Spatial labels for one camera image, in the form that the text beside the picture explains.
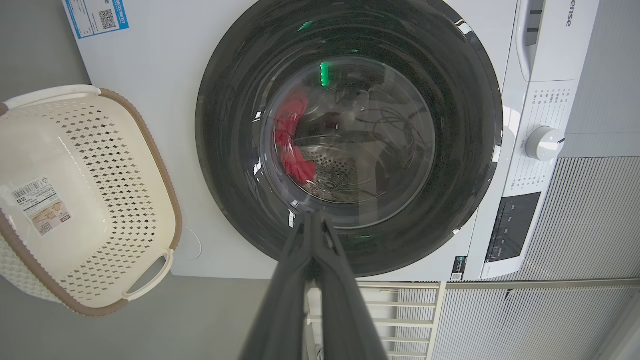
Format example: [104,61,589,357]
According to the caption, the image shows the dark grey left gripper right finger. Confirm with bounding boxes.
[315,212,388,360]

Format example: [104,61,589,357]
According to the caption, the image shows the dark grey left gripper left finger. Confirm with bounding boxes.
[240,211,321,360]

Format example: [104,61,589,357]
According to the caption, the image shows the red cloth garment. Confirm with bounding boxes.
[274,92,317,185]

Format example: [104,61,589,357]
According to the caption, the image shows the black round glass washer door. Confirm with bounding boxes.
[195,0,504,277]

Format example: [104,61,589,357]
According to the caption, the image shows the black washing machine display panel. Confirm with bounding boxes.
[486,192,542,263]

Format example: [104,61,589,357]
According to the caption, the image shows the white front-load washing machine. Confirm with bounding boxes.
[62,0,601,282]

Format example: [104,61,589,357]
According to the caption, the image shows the white washing machine dial knob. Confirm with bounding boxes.
[525,126,566,162]

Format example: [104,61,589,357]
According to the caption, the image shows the printed product label sticker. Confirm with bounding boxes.
[10,176,72,237]

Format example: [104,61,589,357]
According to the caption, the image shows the cream laundry basket brown rim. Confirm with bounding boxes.
[0,85,183,317]

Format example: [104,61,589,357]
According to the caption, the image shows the white slatted rack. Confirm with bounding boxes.
[305,281,447,360]

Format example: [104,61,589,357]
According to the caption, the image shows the round drain filter cover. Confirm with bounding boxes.
[180,225,203,261]

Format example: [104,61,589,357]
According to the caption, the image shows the small black qr sticker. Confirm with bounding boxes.
[450,256,468,282]

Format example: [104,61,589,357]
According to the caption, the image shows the stainless steel perforated drum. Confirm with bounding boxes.
[295,135,381,203]

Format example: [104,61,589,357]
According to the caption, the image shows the white detergent drawer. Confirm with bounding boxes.
[515,0,601,83]

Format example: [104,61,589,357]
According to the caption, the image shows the blue white energy label sticker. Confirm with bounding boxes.
[64,0,130,40]

